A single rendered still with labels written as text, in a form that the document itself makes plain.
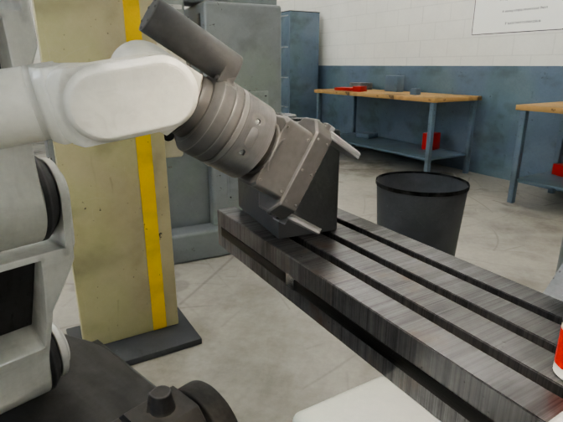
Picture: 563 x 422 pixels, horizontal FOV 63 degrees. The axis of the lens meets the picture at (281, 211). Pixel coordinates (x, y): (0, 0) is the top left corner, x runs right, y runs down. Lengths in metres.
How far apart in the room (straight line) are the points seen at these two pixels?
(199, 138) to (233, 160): 0.04
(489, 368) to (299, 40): 7.35
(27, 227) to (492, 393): 0.62
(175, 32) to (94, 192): 1.58
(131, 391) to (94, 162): 1.12
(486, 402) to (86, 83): 0.46
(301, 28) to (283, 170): 7.27
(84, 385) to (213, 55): 0.81
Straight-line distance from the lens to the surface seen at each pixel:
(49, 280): 0.82
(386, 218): 2.43
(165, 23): 0.45
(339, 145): 0.56
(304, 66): 7.78
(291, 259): 0.74
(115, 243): 2.07
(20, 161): 0.74
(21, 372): 0.94
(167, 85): 0.42
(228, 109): 0.45
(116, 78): 0.41
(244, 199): 0.97
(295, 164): 0.52
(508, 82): 5.63
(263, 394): 1.91
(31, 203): 0.74
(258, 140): 0.47
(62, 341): 0.99
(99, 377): 1.12
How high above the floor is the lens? 1.21
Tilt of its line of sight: 18 degrees down
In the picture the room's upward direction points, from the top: straight up
